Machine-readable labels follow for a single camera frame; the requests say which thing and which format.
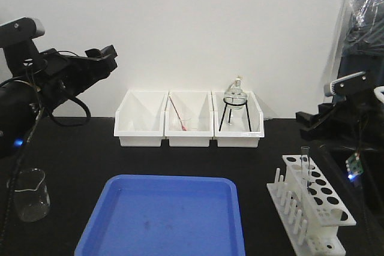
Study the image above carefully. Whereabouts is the clear glass test tube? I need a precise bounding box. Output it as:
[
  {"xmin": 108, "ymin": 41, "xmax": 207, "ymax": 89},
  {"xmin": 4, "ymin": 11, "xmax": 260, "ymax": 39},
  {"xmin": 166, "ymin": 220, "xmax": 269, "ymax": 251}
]
[{"xmin": 301, "ymin": 146, "xmax": 311, "ymax": 189}]

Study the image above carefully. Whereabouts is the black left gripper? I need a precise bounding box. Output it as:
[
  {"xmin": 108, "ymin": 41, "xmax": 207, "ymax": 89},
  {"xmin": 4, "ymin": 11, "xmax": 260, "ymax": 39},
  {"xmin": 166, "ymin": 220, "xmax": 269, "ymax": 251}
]
[{"xmin": 35, "ymin": 44, "xmax": 118, "ymax": 111}]

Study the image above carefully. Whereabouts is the black sink basin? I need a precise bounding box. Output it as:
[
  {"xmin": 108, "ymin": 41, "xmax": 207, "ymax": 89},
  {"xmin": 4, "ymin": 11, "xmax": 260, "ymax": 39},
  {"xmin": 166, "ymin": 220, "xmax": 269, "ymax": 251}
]
[{"xmin": 319, "ymin": 143, "xmax": 383, "ymax": 225}]

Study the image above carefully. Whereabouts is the glass flask on tripod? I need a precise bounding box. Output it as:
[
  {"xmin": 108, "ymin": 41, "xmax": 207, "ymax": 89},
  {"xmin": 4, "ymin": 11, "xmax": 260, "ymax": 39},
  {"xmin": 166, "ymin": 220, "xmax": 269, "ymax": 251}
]
[{"xmin": 219, "ymin": 76, "xmax": 252, "ymax": 132}]

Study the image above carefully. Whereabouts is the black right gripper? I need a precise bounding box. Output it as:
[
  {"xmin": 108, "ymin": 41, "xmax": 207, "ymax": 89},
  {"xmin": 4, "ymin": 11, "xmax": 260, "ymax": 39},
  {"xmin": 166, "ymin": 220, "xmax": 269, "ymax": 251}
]
[{"xmin": 295, "ymin": 100, "xmax": 362, "ymax": 147}]

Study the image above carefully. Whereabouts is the white storage bin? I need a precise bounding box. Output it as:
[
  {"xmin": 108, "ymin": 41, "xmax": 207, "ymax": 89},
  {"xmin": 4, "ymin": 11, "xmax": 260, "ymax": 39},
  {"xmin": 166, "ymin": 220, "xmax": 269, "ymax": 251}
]
[
  {"xmin": 114, "ymin": 90, "xmax": 168, "ymax": 147},
  {"xmin": 164, "ymin": 91, "xmax": 214, "ymax": 147},
  {"xmin": 212, "ymin": 91, "xmax": 265, "ymax": 147}
]

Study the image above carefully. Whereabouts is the blue plastic tray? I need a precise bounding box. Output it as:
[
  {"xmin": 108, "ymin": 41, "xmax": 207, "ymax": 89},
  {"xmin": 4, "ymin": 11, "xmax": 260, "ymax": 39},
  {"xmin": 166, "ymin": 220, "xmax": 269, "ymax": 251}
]
[{"xmin": 74, "ymin": 174, "xmax": 245, "ymax": 255}]

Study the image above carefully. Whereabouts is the plastic bag of pegs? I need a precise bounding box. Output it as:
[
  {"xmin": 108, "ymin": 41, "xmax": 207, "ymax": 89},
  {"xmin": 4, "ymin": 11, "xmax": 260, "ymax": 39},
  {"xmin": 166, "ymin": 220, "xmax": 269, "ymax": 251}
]
[{"xmin": 343, "ymin": 0, "xmax": 383, "ymax": 56}]

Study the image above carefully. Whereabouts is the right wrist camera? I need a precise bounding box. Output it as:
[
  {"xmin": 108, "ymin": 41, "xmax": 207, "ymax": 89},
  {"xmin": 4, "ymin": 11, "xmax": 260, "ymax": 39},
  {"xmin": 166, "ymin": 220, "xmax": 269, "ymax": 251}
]
[{"xmin": 323, "ymin": 71, "xmax": 376, "ymax": 97}]

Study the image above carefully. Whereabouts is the grey pegboard drying rack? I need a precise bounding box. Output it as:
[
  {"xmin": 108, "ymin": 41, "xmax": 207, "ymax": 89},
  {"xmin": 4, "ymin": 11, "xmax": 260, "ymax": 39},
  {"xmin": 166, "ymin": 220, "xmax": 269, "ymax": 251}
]
[{"xmin": 338, "ymin": 46, "xmax": 383, "ymax": 86}]

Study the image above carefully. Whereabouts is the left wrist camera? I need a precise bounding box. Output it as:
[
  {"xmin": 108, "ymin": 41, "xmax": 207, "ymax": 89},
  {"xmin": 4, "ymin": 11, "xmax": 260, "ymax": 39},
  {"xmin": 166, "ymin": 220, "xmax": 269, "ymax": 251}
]
[{"xmin": 1, "ymin": 17, "xmax": 45, "ymax": 77}]

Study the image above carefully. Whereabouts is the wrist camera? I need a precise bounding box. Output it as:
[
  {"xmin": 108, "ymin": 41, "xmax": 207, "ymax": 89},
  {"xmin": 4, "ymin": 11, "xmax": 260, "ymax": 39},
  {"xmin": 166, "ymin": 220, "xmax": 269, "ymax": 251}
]
[
  {"xmin": 323, "ymin": 71, "xmax": 376, "ymax": 97},
  {"xmin": 1, "ymin": 17, "xmax": 45, "ymax": 77}
]

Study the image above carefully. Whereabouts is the white lab faucet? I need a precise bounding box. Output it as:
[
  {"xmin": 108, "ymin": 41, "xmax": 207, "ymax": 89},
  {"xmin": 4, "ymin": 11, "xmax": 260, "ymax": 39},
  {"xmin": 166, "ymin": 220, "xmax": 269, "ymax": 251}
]
[{"xmin": 373, "ymin": 86, "xmax": 384, "ymax": 104}]

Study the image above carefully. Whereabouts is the white test tube rack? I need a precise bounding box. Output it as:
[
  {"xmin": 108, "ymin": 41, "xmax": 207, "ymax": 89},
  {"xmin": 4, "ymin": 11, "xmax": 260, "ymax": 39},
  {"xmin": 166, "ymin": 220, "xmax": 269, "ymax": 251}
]
[{"xmin": 266, "ymin": 155, "xmax": 356, "ymax": 255}]

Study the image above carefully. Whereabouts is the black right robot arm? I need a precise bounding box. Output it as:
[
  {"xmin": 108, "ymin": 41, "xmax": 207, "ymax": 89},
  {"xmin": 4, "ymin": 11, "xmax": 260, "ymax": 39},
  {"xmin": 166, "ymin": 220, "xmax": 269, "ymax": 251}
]
[{"xmin": 295, "ymin": 86, "xmax": 383, "ymax": 152}]

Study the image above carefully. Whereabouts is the middle white storage bin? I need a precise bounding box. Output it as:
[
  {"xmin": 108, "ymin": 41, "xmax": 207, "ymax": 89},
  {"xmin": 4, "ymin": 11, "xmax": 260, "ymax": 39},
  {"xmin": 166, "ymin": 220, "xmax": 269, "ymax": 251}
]
[{"xmin": 164, "ymin": 91, "xmax": 214, "ymax": 147}]

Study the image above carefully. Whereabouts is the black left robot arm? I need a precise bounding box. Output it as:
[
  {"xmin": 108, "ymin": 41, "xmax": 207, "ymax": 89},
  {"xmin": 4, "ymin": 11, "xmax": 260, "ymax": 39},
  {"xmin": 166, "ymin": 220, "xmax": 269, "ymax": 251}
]
[{"xmin": 1, "ymin": 45, "xmax": 118, "ymax": 248}]

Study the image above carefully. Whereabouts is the glass beaker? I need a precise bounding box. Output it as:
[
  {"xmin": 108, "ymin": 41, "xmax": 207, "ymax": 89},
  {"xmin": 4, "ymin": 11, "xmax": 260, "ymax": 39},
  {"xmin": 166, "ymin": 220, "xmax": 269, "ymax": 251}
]
[{"xmin": 13, "ymin": 168, "xmax": 50, "ymax": 222}]

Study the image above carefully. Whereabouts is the left white storage bin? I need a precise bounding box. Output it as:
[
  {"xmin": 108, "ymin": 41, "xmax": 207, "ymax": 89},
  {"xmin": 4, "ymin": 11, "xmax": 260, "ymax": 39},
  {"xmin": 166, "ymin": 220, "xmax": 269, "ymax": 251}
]
[{"xmin": 114, "ymin": 90, "xmax": 168, "ymax": 147}]

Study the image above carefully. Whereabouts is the red glass thermometer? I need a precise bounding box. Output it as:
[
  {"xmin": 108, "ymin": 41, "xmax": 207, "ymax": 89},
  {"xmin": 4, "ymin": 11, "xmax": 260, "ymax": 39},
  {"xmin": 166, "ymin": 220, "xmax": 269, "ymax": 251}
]
[{"xmin": 168, "ymin": 95, "xmax": 187, "ymax": 131}]

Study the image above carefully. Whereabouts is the right white storage bin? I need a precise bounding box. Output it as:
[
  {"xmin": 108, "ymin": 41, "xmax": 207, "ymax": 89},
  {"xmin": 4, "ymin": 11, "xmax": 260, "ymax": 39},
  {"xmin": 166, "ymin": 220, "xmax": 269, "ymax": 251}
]
[{"xmin": 212, "ymin": 91, "xmax": 265, "ymax": 147}]

